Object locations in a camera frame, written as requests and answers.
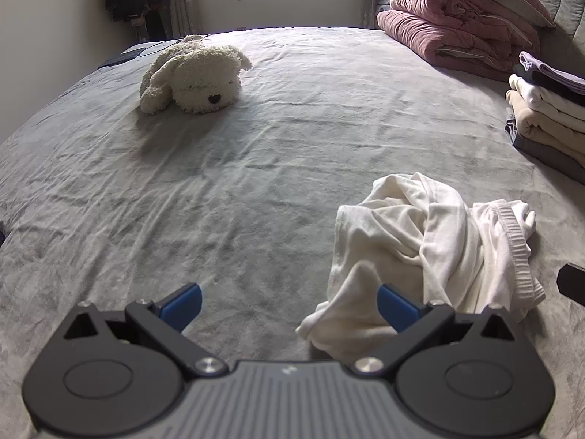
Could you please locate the folded dark garment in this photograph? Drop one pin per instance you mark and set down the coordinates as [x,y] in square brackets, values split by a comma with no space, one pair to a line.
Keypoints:
[544,81]

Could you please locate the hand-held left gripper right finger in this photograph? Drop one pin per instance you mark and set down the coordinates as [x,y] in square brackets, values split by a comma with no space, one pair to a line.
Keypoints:
[397,307]

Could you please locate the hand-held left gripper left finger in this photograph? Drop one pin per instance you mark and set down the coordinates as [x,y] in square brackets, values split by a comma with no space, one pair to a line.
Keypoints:
[183,305]

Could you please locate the dark flat tablet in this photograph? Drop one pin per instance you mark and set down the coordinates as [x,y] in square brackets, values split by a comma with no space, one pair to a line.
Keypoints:
[123,57]

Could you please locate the folded pink quilt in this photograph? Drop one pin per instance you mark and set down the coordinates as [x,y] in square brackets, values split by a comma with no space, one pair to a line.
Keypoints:
[448,23]

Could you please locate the folded grey garment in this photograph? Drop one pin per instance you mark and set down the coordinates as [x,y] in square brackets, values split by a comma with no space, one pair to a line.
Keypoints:
[539,148]

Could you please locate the white pants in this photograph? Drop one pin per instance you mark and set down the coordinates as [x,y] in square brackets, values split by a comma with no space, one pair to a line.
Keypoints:
[411,238]

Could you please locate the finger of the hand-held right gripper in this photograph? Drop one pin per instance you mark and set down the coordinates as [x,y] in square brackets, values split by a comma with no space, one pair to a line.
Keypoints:
[573,283]

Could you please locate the bed with grey sheet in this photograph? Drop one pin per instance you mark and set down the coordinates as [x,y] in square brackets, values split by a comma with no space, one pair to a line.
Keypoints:
[228,183]

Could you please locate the white plush dog toy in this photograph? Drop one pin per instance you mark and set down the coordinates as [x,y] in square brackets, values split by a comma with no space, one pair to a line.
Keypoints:
[196,73]

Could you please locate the grey quilted headboard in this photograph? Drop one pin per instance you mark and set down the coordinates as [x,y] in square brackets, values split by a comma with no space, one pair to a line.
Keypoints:
[562,0]

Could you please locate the folded purple garment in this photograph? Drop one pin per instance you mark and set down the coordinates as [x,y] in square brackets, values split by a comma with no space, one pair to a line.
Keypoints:
[553,71]

